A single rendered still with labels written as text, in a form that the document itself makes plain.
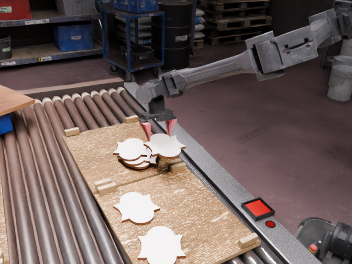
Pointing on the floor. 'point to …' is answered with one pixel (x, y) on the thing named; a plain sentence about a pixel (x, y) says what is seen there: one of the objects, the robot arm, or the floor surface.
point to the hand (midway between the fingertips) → (158, 136)
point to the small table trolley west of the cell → (113, 64)
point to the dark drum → (173, 33)
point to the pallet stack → (232, 19)
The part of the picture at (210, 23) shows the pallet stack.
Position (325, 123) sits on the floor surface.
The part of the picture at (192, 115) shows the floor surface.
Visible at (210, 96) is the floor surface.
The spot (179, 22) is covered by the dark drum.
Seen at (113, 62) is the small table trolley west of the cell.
